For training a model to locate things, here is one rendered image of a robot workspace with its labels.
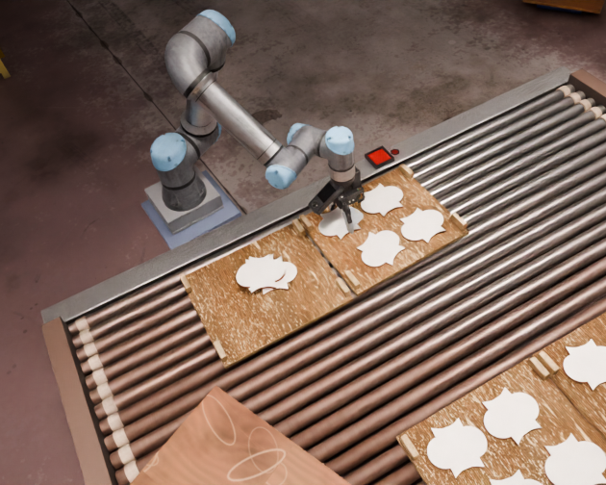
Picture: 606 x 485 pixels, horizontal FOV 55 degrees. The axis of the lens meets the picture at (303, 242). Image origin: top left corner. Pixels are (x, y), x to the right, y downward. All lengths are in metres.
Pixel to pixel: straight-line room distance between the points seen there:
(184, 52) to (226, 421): 0.92
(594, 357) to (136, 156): 2.88
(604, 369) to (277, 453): 0.84
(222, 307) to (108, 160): 2.24
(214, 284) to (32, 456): 1.37
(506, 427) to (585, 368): 0.27
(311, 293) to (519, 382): 0.61
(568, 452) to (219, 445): 0.80
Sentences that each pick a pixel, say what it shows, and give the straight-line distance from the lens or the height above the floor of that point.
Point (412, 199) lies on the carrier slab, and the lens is 1.92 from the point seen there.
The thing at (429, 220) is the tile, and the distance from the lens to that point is 1.85.
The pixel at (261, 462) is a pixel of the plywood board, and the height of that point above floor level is 1.04.
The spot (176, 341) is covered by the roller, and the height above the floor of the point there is 0.91.
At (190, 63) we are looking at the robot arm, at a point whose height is 1.51.
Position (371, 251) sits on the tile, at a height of 0.94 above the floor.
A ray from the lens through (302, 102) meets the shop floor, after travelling 3.85.
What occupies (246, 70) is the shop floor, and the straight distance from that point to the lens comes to 4.21.
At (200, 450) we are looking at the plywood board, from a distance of 1.44.
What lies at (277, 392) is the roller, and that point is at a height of 0.92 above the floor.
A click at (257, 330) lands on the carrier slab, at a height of 0.94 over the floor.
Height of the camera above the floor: 2.35
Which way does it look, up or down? 51 degrees down
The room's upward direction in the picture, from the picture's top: 10 degrees counter-clockwise
